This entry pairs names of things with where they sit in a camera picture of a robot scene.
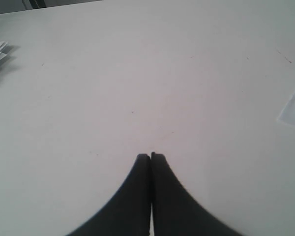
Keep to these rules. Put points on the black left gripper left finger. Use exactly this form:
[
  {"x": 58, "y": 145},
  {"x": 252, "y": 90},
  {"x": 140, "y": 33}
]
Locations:
[{"x": 128, "y": 212}]

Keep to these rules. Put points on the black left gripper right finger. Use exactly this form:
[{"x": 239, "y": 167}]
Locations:
[{"x": 175, "y": 211}]

